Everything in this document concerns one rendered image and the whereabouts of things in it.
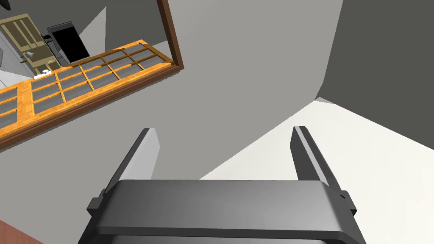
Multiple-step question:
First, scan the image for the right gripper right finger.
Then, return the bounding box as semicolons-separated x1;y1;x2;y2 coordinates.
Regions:
289;126;342;194

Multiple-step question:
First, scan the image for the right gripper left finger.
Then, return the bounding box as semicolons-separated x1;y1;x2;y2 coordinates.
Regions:
103;128;161;194

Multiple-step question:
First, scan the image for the black television on stand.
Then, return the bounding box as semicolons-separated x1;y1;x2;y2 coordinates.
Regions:
41;22;91;66

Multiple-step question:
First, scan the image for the olive panelled door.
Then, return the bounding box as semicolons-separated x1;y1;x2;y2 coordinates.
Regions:
0;13;62;75

